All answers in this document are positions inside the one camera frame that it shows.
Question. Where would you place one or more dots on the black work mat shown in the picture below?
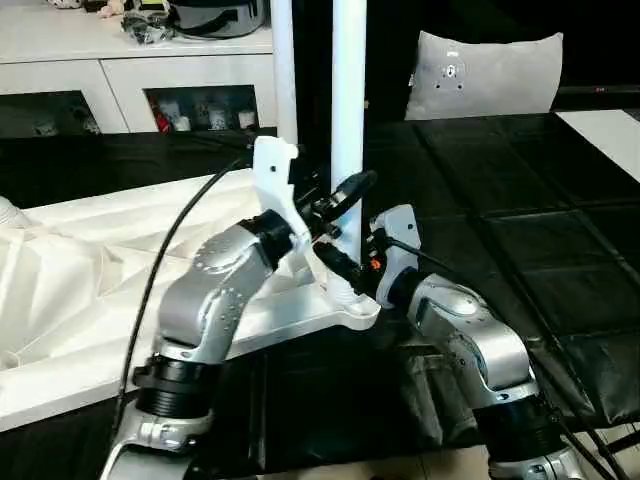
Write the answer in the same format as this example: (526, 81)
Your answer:
(520, 200)

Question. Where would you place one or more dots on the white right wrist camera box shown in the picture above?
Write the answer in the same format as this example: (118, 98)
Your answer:
(398, 232)

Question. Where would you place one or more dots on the white plastic table top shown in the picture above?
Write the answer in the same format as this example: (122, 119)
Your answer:
(80, 270)

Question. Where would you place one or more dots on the grey cushion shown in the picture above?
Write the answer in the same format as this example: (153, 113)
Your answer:
(490, 75)

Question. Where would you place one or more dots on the white board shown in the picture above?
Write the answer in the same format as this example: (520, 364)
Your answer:
(610, 140)

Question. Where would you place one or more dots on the white plastic table leg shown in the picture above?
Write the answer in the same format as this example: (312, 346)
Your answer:
(348, 110)
(10, 212)
(285, 70)

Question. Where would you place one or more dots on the black cabinet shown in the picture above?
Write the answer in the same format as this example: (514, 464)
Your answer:
(320, 50)

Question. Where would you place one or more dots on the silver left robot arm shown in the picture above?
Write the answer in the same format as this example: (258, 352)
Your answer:
(210, 310)

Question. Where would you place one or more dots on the white cabinet with glass doors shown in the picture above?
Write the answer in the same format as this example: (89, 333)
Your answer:
(120, 70)

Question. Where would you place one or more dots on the dark gear on cabinet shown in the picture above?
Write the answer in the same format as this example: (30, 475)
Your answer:
(200, 15)

